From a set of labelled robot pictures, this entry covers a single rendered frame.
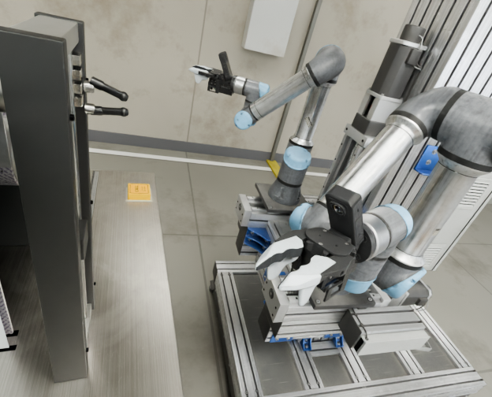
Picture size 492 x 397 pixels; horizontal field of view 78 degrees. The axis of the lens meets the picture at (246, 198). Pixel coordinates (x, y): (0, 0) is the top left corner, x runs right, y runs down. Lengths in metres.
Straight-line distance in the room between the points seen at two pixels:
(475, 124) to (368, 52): 3.22
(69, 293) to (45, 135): 0.23
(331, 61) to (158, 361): 1.07
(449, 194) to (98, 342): 0.80
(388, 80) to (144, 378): 0.98
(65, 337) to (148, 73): 2.97
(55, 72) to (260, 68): 3.18
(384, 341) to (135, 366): 0.77
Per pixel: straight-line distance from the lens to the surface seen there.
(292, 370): 1.58
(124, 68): 3.36
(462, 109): 0.79
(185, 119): 3.47
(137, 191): 1.06
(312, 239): 0.46
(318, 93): 1.37
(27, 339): 0.74
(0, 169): 0.68
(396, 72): 1.06
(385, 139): 0.76
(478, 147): 0.78
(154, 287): 0.79
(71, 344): 0.59
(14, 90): 0.35
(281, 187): 1.35
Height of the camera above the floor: 1.50
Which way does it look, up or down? 31 degrees down
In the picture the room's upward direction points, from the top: 15 degrees clockwise
